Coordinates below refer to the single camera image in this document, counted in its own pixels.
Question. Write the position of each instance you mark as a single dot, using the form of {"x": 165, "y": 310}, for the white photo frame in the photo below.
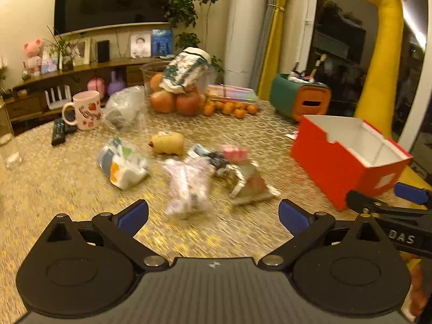
{"x": 79, "y": 50}

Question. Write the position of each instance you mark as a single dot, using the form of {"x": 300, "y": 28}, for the printed cloth bag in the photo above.
{"x": 184, "y": 69}

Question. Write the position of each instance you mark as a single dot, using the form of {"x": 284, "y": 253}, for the yellow giraffe figure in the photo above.
{"x": 384, "y": 57}

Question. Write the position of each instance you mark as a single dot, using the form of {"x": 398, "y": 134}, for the flat pink clear box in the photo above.
{"x": 233, "y": 92}

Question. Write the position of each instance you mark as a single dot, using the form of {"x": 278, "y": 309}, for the black remote control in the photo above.
{"x": 70, "y": 123}
{"x": 58, "y": 131}

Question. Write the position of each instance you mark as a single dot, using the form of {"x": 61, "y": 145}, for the small white tube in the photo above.
{"x": 291, "y": 136}

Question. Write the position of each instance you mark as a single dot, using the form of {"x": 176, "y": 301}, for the cluster of tangerines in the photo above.
{"x": 229, "y": 108}

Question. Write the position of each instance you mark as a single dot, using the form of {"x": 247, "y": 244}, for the wooden television cabinet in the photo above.
{"x": 30, "y": 104}

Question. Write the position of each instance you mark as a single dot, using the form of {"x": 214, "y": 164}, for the white router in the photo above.
{"x": 58, "y": 99}

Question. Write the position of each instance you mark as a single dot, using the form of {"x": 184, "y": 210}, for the clear drinking glass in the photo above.
{"x": 10, "y": 135}

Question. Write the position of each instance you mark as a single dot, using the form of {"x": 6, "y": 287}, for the clear plastic bag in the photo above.
{"x": 123, "y": 108}

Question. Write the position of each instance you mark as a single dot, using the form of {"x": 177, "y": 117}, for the black speaker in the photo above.
{"x": 103, "y": 51}

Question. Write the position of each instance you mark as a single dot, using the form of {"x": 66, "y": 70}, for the small blue white packet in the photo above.
{"x": 199, "y": 151}

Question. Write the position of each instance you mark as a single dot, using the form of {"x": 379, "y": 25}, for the grey curtain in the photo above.
{"x": 270, "y": 6}

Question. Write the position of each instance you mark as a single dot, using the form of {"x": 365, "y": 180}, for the pastel picture card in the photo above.
{"x": 50, "y": 60}

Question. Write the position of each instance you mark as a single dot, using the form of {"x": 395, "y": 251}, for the pink strawberry mug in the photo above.
{"x": 87, "y": 111}

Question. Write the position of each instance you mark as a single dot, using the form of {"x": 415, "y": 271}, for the pink clear plastic packet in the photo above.
{"x": 187, "y": 185}

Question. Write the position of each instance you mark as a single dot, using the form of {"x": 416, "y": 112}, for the purple toy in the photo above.
{"x": 116, "y": 86}

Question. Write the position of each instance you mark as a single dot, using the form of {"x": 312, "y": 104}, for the blue white snack packet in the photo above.
{"x": 123, "y": 165}

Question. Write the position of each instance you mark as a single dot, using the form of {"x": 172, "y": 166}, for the black crinkled packet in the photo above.
{"x": 217, "y": 162}

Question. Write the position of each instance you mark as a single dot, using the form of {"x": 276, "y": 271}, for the yellow curtain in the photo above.
{"x": 276, "y": 33}

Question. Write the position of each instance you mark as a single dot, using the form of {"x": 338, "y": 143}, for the glass balcony door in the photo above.
{"x": 337, "y": 40}

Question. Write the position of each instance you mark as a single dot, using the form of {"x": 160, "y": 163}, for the pink binder clip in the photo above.
{"x": 234, "y": 153}

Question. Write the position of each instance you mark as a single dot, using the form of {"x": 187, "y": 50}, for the black television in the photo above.
{"x": 114, "y": 0}

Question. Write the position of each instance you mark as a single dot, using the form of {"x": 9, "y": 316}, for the green orange tissue box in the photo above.
{"x": 287, "y": 98}

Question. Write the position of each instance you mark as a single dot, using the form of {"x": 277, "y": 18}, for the tall green houseplant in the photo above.
{"x": 182, "y": 6}

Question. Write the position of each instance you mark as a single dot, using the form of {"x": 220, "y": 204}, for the clear fruit bowl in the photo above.
{"x": 146, "y": 74}

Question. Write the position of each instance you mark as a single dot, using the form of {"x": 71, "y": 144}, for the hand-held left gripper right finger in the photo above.
{"x": 292, "y": 216}

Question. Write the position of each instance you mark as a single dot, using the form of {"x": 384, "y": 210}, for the orange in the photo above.
{"x": 156, "y": 82}

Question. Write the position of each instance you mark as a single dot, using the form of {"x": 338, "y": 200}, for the small potted grass plant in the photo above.
{"x": 65, "y": 62}

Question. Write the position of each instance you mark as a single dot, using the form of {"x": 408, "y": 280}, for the red cardboard box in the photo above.
{"x": 330, "y": 165}

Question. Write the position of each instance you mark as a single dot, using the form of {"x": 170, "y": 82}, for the silver foil packet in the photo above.
{"x": 251, "y": 185}

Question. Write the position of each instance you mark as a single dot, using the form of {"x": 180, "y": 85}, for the blue picture card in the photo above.
{"x": 162, "y": 42}

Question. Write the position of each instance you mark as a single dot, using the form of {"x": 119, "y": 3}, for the pink toy handbag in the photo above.
{"x": 96, "y": 84}

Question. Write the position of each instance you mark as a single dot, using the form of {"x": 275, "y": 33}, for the white round column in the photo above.
{"x": 244, "y": 23}

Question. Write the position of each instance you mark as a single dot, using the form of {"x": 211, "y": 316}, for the desktop with gold floral cloth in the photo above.
{"x": 67, "y": 182}

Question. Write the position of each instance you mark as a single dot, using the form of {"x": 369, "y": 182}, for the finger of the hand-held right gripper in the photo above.
{"x": 361, "y": 199}
{"x": 410, "y": 190}

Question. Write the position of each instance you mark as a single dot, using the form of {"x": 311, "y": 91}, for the portrait photo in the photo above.
{"x": 140, "y": 45}

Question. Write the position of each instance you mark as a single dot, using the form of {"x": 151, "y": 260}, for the pink plush toy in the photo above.
{"x": 33, "y": 49}

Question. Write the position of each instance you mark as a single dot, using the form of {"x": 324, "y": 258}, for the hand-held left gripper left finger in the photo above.
{"x": 133, "y": 214}

